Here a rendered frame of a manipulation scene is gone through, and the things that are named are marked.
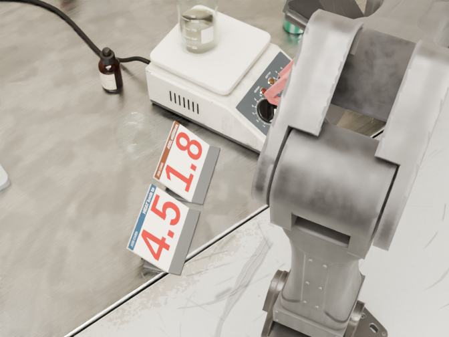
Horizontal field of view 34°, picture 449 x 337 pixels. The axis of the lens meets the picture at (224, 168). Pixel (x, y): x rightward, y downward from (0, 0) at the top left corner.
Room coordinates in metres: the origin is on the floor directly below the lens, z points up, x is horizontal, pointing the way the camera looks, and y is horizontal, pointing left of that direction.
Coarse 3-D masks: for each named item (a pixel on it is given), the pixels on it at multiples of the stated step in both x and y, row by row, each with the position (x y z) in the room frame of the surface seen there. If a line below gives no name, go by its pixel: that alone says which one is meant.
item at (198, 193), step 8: (184, 128) 0.59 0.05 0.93; (168, 136) 0.57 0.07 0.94; (208, 152) 0.57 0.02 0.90; (216, 152) 0.57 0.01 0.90; (200, 160) 0.55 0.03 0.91; (208, 160) 0.56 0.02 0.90; (216, 160) 0.56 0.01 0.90; (200, 168) 0.54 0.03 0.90; (208, 168) 0.54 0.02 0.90; (200, 176) 0.53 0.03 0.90; (208, 176) 0.53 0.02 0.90; (168, 184) 0.50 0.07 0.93; (192, 184) 0.52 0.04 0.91; (200, 184) 0.52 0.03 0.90; (208, 184) 0.52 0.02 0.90; (176, 192) 0.50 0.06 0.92; (192, 192) 0.51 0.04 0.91; (200, 192) 0.51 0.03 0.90; (184, 200) 0.50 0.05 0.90; (192, 200) 0.50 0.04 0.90; (200, 200) 0.50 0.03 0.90
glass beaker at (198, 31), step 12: (180, 0) 0.70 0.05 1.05; (192, 0) 0.70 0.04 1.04; (204, 0) 0.70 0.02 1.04; (216, 0) 0.69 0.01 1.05; (180, 12) 0.66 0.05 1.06; (192, 12) 0.66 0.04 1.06; (204, 12) 0.66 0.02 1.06; (216, 12) 0.67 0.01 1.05; (180, 24) 0.67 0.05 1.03; (192, 24) 0.66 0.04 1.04; (204, 24) 0.66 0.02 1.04; (216, 24) 0.67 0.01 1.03; (180, 36) 0.67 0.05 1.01; (192, 36) 0.66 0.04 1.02; (204, 36) 0.66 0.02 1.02; (216, 36) 0.67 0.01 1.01; (192, 48) 0.66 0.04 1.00; (204, 48) 0.66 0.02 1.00
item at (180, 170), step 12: (180, 132) 0.58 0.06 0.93; (180, 144) 0.56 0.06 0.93; (192, 144) 0.57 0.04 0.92; (204, 144) 0.58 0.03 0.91; (168, 156) 0.54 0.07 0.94; (180, 156) 0.55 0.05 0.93; (192, 156) 0.55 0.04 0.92; (168, 168) 0.52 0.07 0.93; (180, 168) 0.53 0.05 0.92; (192, 168) 0.54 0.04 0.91; (168, 180) 0.51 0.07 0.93; (180, 180) 0.51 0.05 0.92; (192, 180) 0.52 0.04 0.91
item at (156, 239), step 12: (156, 192) 0.49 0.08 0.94; (156, 204) 0.47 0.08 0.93; (168, 204) 0.48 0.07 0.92; (156, 216) 0.46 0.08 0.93; (168, 216) 0.46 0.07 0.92; (180, 216) 0.47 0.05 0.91; (144, 228) 0.44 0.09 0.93; (156, 228) 0.44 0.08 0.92; (168, 228) 0.45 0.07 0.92; (144, 240) 0.42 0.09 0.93; (156, 240) 0.43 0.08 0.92; (168, 240) 0.43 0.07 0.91; (144, 252) 0.41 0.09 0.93; (156, 252) 0.41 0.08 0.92; (168, 252) 0.42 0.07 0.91
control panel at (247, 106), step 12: (276, 60) 0.68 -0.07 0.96; (288, 60) 0.68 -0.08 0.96; (264, 72) 0.65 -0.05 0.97; (276, 72) 0.66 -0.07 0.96; (264, 84) 0.64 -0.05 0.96; (252, 96) 0.61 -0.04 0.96; (264, 96) 0.62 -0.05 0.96; (240, 108) 0.59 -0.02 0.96; (252, 108) 0.60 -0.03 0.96; (252, 120) 0.58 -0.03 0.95; (264, 132) 0.57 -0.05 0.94
